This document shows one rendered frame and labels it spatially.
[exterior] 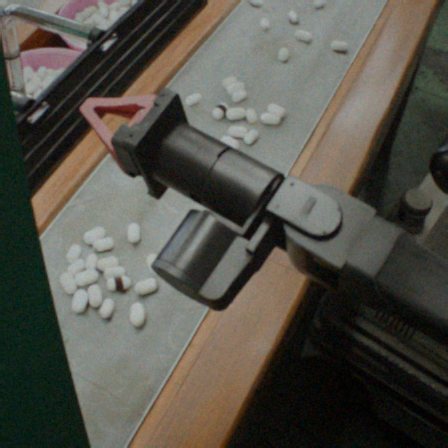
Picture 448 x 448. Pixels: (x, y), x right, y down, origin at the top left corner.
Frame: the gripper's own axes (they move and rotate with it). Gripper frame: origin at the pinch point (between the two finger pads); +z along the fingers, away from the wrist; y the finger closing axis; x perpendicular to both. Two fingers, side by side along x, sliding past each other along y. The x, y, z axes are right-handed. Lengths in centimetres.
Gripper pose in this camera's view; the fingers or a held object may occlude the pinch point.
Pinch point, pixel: (90, 108)
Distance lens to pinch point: 66.4
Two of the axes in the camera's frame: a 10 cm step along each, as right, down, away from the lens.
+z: -8.3, -4.7, 3.1
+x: 5.5, -7.9, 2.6
